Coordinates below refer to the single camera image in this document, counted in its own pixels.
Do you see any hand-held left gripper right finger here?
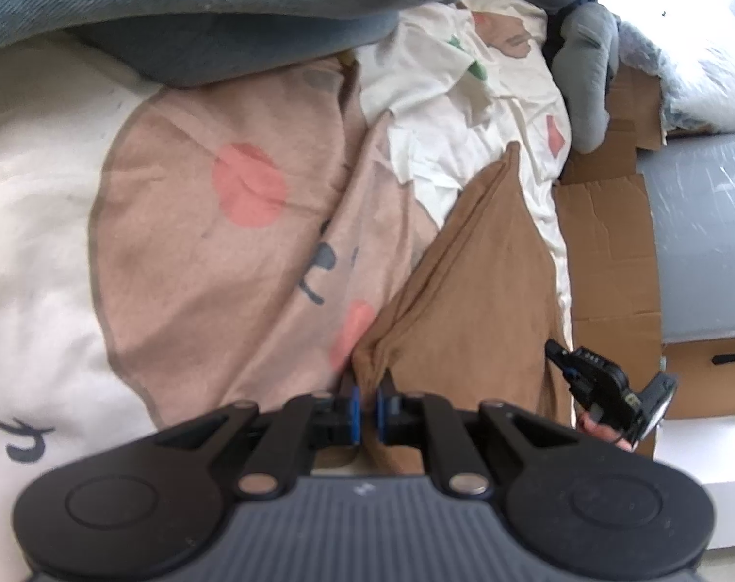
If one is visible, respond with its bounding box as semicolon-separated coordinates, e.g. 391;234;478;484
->
376;369;580;498

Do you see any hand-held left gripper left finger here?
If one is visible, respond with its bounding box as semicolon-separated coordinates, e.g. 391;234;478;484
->
155;370;363;498

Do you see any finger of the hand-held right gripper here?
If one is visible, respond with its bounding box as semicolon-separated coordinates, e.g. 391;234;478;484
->
544;339;579;372

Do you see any brown printed t-shirt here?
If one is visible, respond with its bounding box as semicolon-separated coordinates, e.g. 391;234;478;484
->
350;141;587;477

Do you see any person's right hand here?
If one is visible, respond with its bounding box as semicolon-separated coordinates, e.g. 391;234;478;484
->
579;409;641;454

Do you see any tall cardboard box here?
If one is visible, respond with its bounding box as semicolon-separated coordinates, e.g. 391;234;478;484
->
655;333;735;422

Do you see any flat cardboard sheet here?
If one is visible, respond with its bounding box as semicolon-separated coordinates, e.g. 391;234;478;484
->
552;121;665;462

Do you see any grey glossy panel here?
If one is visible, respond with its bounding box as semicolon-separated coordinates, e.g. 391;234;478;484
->
637;133;735;346

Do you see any bear-printed cream bedsheet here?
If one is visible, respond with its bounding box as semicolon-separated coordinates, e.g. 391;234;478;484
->
0;0;571;480

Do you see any small cardboard box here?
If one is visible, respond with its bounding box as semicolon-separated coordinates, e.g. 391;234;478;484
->
604;64;668;152

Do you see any grey neck pillow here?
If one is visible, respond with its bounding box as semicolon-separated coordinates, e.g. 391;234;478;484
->
552;3;620;155

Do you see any white pillow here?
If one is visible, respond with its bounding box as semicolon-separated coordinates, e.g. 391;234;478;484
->
610;0;735;134

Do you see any grey-blue denim garment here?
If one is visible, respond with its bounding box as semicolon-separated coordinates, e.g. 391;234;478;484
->
0;0;526;89

